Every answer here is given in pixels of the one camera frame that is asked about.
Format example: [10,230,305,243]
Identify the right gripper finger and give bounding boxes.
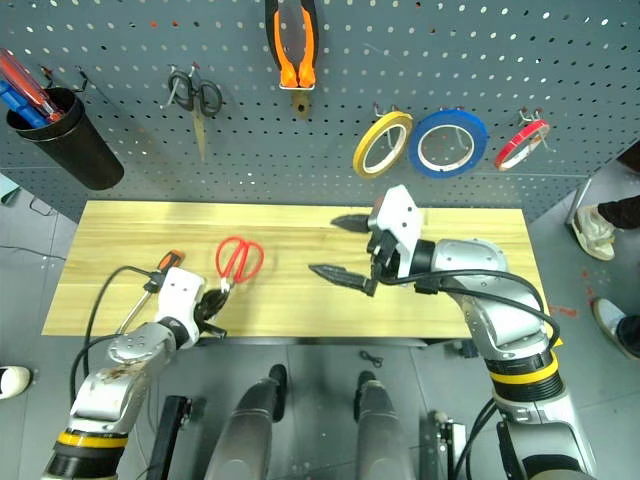
[308,263,378,298]
[330,213,372,233]

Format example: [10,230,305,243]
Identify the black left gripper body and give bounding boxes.
[194,291,227,332]

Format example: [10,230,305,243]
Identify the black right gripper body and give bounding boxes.
[366,227,404,289]

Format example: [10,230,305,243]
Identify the red handled scissors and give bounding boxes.
[215,236,266,295]

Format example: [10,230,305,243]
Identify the grey perforated pegboard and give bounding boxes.
[0,0,640,224]

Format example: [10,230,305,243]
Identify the yellow tape roll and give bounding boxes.
[352,111,415,179]

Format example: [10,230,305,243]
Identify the blue tape roll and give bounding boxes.
[407,107,489,178]

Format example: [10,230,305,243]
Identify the red tape roll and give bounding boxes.
[494,118,552,173]

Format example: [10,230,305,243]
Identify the metal pegboard leg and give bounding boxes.
[566,176,594,227]

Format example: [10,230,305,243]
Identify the silver black robot leg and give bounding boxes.
[203,363,290,480]
[353,369,417,480]

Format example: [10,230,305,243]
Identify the orange black pliers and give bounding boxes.
[264,0,320,122]

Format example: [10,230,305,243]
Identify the white shoe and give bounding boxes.
[0,365,33,400]

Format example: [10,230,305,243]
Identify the white beige sneaker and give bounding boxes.
[571,204,617,262]

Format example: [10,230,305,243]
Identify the black cup holder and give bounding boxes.
[5,87,125,192]

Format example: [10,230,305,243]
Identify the grey white sneaker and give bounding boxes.
[591,297,640,361]

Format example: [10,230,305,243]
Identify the dark trouser leg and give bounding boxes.
[615,314,640,359]
[596,194,640,232]

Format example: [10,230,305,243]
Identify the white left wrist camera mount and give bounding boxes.
[151,266,207,350]

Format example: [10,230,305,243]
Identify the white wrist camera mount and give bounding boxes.
[368,184,425,262]
[151,266,207,350]

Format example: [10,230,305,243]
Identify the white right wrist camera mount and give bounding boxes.
[368,184,425,262]

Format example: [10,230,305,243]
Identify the orange black handled screwdriver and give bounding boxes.
[117,249,188,336]

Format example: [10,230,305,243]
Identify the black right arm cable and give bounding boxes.
[383,268,562,352]

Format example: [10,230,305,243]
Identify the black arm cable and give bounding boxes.
[69,265,162,404]
[383,268,562,352]

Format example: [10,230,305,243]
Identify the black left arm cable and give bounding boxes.
[69,265,162,404]

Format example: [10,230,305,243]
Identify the black stand post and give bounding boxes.
[424,409,468,480]
[146,394,194,480]

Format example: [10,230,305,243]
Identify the black handled scissors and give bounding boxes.
[166,69,224,163]

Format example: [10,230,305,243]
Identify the blue handled tool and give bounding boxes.
[0,79,50,127]

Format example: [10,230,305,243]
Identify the red handled screwdriver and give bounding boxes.
[0,48,65,124]

